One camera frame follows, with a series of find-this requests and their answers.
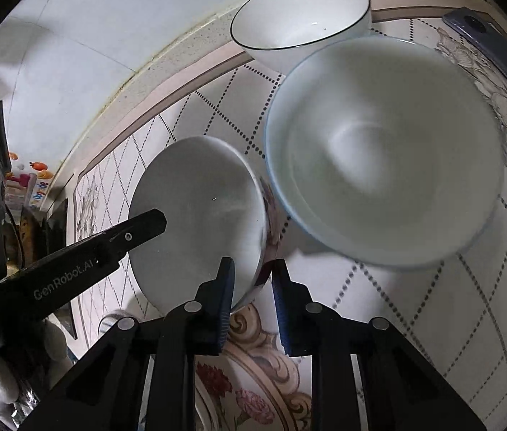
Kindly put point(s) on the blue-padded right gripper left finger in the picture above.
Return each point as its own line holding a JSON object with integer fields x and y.
{"x": 212, "y": 320}

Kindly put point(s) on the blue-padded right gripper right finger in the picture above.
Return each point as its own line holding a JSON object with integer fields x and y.
{"x": 291, "y": 299}

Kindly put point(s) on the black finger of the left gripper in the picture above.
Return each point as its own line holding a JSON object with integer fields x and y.
{"x": 42, "y": 288}

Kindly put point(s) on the white bowl floral outside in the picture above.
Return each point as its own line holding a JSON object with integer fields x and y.
{"x": 216, "y": 205}

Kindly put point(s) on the white bowl blue rim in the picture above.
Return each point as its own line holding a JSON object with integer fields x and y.
{"x": 385, "y": 152}

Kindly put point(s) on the white bowl black rim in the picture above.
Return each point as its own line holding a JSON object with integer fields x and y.
{"x": 281, "y": 33}

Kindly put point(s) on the blue striped fluted plate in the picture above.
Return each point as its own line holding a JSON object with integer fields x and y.
{"x": 111, "y": 319}

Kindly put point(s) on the diamond-pattern counter mat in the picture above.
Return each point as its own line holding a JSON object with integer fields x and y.
{"x": 455, "y": 311}

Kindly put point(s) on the blue smartphone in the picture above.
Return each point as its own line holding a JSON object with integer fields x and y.
{"x": 481, "y": 34}

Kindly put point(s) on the colourful cartoon wall sticker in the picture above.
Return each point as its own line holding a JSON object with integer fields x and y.
{"x": 27, "y": 184}

